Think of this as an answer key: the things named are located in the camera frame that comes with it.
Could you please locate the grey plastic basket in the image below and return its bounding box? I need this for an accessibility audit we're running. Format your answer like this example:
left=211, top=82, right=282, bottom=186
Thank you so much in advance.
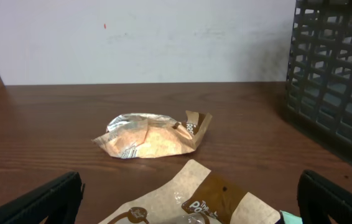
left=285, top=0, right=352, bottom=160

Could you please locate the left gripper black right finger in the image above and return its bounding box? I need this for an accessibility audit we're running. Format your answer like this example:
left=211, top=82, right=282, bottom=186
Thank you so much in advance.
left=297, top=170, right=352, bottom=224

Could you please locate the light teal snack packet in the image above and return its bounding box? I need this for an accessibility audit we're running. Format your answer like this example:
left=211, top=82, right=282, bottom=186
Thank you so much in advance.
left=279, top=210, right=303, bottom=224

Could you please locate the tan brown cookie bag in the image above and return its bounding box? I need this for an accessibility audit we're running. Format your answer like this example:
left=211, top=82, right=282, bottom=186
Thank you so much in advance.
left=103, top=159, right=280, bottom=224

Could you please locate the crumpled tan snack bag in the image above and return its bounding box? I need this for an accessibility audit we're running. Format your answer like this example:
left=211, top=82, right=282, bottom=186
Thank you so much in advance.
left=93, top=111, right=212, bottom=159

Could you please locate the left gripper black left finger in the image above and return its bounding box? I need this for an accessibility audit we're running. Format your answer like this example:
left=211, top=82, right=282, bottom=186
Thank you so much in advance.
left=0, top=172, right=85, bottom=224

